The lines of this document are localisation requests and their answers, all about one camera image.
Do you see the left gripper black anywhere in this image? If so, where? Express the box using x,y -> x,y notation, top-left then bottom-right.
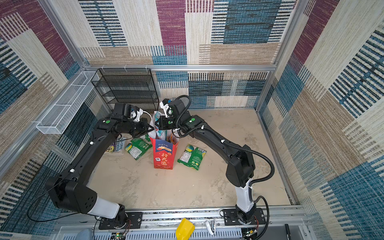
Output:
123,118 -> 155,138

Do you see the teal Fox's candy bag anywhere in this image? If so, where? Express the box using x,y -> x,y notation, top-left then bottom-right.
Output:
154,111 -> 171,142

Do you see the red paper gift bag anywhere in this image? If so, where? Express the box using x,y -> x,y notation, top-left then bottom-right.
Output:
148,110 -> 180,171

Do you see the orange snack bag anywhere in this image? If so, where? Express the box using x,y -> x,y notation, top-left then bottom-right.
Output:
169,134 -> 179,145

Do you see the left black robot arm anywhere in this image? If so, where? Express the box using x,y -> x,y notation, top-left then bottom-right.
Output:
45,118 -> 154,225

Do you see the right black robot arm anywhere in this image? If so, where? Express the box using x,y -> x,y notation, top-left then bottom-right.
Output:
155,115 -> 256,225

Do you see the green snack bag far left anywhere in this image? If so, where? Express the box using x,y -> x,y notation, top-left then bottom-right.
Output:
125,138 -> 152,160

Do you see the green snack bag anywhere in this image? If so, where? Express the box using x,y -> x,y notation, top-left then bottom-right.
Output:
177,144 -> 207,171
125,138 -> 152,160

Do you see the green snack bag centre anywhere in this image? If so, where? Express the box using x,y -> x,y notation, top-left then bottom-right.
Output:
177,144 -> 207,171

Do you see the blue white snack pack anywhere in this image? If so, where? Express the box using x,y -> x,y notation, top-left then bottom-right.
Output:
105,138 -> 127,156

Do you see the yellow plastic object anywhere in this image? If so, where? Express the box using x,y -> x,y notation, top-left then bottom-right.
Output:
175,218 -> 195,240

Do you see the silver metal clip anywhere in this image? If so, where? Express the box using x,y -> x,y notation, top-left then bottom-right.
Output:
205,220 -> 216,236

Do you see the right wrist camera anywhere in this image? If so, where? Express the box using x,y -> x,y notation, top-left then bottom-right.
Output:
160,99 -> 186,118

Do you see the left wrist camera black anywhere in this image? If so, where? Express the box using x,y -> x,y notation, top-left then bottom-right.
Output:
110,103 -> 144,122

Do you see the black wire mesh shelf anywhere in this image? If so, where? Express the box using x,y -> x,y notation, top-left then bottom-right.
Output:
91,68 -> 159,113

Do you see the white wire mesh basket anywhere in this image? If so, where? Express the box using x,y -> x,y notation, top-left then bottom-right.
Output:
36,71 -> 96,135

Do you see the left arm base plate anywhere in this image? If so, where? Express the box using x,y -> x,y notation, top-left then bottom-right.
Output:
98,212 -> 143,230

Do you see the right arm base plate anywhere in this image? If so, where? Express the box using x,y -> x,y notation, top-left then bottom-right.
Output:
221,208 -> 267,226

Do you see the black corrugated right cable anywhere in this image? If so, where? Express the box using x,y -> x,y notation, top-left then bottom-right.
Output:
175,94 -> 276,240

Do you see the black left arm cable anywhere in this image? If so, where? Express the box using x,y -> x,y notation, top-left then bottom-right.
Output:
26,179 -> 79,223

